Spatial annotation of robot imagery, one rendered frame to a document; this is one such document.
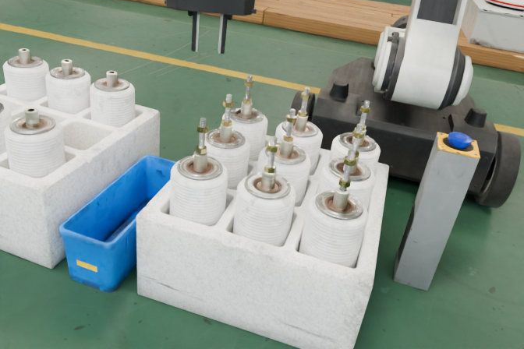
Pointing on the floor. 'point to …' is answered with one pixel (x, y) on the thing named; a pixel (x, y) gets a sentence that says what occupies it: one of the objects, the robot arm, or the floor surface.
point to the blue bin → (112, 225)
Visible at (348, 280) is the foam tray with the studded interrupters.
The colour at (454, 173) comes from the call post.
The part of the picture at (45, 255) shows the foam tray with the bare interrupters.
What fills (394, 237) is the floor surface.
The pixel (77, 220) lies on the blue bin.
